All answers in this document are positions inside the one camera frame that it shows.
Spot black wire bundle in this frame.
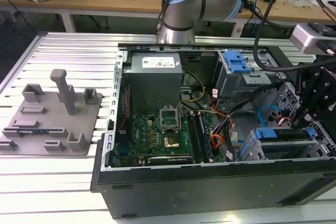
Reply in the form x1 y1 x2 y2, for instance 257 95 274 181
211 81 300 137

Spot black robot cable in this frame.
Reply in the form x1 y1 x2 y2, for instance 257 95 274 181
253 0 286 74

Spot yellow and black power wires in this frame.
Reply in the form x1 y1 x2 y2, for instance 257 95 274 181
181 69 206 103

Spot grey power supply box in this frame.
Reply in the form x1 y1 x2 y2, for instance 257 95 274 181
122 52 184 116

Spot grey parts rack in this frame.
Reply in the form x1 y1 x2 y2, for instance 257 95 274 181
0 68 104 156

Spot square chip with gold rim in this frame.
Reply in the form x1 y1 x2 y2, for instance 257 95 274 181
163 136 181 149

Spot blue plastic bay latch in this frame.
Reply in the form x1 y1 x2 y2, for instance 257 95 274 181
224 51 253 74

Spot black RAM slot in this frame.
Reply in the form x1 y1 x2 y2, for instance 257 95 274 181
191 113 206 164
196 113 211 164
201 113 215 163
186 113 202 164

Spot metal optical drive bay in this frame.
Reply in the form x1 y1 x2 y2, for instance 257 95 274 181
214 50 281 99

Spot blue data wire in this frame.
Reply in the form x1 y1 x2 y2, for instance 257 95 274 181
258 104 280 128

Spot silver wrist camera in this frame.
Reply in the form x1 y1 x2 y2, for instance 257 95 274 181
290 23 336 55

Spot red data wire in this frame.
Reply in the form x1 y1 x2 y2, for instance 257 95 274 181
277 115 292 128

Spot wooden desk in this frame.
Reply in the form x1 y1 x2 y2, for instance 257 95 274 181
0 0 336 29

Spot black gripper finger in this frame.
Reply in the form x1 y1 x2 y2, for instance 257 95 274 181
292 76 313 127
308 78 333 122

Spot metal disk bay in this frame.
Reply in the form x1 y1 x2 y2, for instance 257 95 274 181
236 126 336 162

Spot CPU socket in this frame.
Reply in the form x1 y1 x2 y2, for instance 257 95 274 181
159 107 182 133

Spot black PC case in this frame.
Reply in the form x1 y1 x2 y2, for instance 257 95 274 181
90 42 336 219

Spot hard disk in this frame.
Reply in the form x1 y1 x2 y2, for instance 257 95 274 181
253 127 316 142

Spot black graphics card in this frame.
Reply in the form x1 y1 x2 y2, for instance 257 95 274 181
143 155 194 167

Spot green motherboard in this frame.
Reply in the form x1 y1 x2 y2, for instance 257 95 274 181
115 111 224 167

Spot orange and red wires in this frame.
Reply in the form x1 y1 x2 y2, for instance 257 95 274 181
211 133 225 155

